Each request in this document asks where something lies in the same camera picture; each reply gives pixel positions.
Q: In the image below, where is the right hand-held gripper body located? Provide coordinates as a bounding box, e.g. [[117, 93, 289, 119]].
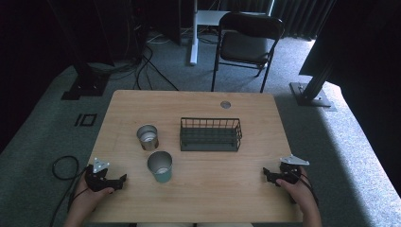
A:
[[275, 153, 310, 186]]

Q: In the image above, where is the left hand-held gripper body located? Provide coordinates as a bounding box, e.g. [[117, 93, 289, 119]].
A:
[[83, 157, 120, 193]]

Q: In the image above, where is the teal metal cup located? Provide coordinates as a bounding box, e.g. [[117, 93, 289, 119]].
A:
[[147, 150, 174, 184]]

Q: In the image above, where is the silver metal cup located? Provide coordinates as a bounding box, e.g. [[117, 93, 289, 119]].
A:
[[136, 124, 160, 151]]

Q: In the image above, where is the black wire basket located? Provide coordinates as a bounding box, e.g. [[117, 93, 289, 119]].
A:
[[179, 116, 243, 152]]

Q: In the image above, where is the person's left hand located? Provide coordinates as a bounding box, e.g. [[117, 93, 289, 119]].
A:
[[71, 171, 115, 218]]

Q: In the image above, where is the person's right hand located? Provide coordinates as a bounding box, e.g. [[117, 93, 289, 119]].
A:
[[275, 166, 317, 216]]

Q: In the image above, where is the black metal stand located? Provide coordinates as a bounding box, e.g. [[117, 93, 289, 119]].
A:
[[46, 0, 110, 101], [288, 60, 338, 113]]

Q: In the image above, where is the black folding chair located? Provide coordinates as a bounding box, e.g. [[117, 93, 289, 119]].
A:
[[210, 11, 286, 94]]

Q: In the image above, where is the dark pleated curtain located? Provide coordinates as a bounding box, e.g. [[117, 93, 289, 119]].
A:
[[270, 0, 336, 42]]

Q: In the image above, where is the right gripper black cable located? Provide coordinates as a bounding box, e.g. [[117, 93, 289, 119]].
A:
[[289, 168, 320, 207]]

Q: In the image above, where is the black floor cable bundle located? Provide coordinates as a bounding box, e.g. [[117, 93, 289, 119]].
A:
[[88, 27, 180, 92]]

